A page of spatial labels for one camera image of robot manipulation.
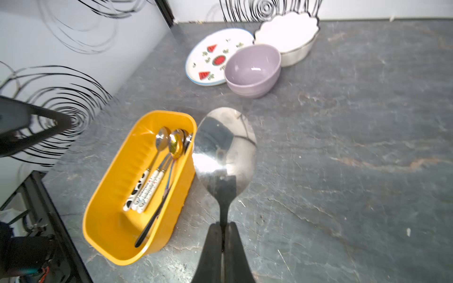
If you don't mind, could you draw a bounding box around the black long spoon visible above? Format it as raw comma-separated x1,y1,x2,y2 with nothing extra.
134,131,191,248

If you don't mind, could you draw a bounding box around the iridescent gold spoon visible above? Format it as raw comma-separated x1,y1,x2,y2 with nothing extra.
163,129,186,200

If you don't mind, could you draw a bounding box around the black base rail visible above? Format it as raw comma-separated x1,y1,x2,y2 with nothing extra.
1,171,92,283

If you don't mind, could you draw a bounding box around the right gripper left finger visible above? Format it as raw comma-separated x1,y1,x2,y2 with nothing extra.
192,222,222,283

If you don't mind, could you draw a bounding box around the watermelon pattern plate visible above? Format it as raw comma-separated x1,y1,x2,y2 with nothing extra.
185,28,254,86

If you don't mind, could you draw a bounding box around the white scalloped bowl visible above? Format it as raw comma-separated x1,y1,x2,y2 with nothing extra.
254,12,320,67

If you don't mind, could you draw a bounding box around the silver spoon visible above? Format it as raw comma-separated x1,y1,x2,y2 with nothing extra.
132,153,171,213

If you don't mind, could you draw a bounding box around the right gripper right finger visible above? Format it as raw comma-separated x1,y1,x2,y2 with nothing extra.
224,222,256,283

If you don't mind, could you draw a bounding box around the purple bowl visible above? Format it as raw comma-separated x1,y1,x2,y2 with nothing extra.
224,44,281,99

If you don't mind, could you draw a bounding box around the yellow storage box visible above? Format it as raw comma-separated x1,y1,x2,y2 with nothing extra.
83,110,197,265

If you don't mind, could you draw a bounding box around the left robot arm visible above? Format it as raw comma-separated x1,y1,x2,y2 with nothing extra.
1,96,71,158

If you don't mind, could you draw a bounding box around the cow pattern handle spoon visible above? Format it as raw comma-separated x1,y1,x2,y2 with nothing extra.
123,127,170,212

